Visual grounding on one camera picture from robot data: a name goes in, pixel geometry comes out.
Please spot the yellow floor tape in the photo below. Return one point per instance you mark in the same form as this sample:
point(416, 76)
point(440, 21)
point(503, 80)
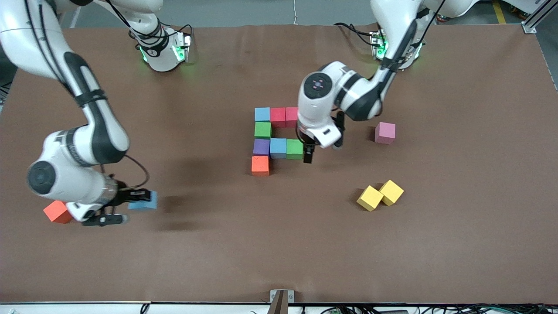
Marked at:
point(499, 11)

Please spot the yellow foam block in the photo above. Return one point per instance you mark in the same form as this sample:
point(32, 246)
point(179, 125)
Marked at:
point(370, 198)
point(391, 192)

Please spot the aluminium frame post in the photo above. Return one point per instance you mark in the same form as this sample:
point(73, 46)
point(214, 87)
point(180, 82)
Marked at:
point(530, 28)

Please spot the green foam block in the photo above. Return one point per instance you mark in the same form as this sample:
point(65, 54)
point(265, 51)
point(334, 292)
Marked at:
point(294, 149)
point(263, 130)

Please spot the red foam block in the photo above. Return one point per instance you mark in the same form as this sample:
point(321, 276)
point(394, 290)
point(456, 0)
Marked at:
point(291, 117)
point(277, 117)

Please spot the pink foam block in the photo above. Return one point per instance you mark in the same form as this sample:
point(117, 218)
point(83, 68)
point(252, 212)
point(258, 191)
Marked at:
point(385, 133)

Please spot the metal table bracket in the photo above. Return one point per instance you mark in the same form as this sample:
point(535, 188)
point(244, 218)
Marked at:
point(273, 296)

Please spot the orange foam block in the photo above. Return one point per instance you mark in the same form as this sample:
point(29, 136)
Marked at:
point(260, 165)
point(56, 212)

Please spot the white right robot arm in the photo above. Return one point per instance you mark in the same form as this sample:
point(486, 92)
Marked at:
point(26, 39)

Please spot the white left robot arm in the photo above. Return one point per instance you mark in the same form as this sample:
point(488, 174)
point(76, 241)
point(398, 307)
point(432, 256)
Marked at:
point(322, 104)

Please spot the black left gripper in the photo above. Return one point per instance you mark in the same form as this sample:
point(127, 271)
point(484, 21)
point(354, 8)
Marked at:
point(307, 152)

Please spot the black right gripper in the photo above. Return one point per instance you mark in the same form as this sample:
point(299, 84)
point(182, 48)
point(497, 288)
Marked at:
point(122, 196)

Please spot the blue foam block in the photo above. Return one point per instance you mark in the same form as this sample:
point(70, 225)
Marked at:
point(278, 148)
point(146, 204)
point(262, 114)

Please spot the white background machine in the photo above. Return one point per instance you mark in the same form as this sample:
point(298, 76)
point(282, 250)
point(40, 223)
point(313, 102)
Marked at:
point(523, 4)

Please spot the purple foam block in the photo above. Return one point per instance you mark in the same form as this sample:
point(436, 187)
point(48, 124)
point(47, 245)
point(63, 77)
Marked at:
point(261, 147)

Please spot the brown table mat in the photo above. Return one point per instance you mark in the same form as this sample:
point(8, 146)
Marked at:
point(279, 244)

